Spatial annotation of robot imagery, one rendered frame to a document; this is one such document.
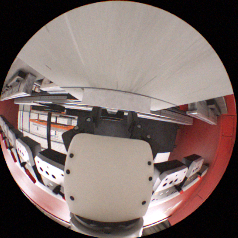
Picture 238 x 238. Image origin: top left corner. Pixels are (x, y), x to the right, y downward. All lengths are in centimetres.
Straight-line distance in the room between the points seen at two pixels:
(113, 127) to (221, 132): 102
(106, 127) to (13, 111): 211
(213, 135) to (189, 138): 31
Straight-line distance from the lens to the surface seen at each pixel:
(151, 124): 79
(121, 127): 70
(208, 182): 97
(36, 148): 38
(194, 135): 96
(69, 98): 20
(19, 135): 55
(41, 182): 44
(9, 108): 219
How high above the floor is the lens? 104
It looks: 1 degrees down
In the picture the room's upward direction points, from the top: 173 degrees counter-clockwise
